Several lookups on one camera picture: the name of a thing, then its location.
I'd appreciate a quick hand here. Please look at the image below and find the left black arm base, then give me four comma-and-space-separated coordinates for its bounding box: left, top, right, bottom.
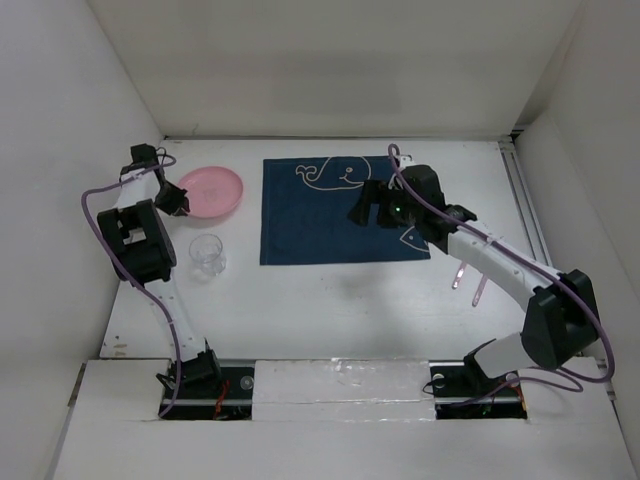
161, 360, 256, 421

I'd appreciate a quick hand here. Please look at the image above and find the clear plastic cup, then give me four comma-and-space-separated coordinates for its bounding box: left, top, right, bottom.
189, 234, 227, 283

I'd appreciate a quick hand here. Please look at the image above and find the pink plastic fork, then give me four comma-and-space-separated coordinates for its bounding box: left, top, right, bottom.
451, 262, 468, 290

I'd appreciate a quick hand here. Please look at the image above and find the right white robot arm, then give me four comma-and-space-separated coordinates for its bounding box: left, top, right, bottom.
348, 165, 601, 385

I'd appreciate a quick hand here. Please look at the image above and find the pink plastic knife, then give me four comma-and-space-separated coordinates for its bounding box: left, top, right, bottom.
472, 275, 488, 307

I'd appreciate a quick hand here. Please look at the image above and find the blue whale placemat cloth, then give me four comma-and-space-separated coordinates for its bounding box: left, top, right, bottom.
260, 156, 430, 266

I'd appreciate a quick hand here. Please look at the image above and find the aluminium side rail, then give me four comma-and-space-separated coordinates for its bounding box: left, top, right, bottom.
498, 130, 616, 401

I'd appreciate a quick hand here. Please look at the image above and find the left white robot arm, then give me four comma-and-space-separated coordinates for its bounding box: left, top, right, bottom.
97, 144, 223, 398

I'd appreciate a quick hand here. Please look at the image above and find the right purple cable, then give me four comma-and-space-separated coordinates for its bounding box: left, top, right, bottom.
387, 143, 615, 406

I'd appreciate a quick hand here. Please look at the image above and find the pink plastic plate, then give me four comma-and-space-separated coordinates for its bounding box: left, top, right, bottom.
178, 166, 244, 219

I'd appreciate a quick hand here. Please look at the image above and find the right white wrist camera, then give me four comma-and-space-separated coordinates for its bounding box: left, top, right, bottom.
395, 155, 416, 171

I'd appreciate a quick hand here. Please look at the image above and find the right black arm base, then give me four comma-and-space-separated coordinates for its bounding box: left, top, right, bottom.
422, 360, 528, 420

